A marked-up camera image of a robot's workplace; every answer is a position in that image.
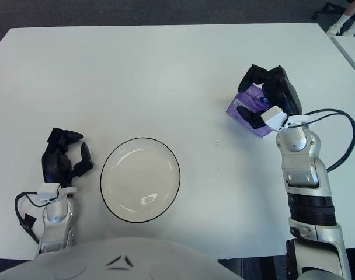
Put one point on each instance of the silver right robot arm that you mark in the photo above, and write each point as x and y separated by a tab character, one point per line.
300	151

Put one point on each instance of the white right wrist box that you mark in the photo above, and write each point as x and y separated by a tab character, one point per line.
273	118

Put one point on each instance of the purple tissue paper pack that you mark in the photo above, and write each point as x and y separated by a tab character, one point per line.
247	99

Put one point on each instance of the person foot in white sock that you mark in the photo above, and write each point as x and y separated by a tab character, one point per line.
350	32
335	28

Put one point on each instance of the black office chair base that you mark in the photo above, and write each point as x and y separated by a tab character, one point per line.
329	6

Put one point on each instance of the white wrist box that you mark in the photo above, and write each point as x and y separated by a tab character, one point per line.
49	189
273	118

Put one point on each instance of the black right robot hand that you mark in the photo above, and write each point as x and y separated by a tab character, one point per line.
282	93

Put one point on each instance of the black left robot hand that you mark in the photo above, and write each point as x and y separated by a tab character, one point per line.
52	169

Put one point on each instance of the white plate with black rim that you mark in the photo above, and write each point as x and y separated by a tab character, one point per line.
139	181

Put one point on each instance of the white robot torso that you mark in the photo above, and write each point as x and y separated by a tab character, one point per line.
78	259

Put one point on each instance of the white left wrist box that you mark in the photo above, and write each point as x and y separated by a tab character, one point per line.
49	189

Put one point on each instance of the white side table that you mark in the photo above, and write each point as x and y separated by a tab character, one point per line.
351	49

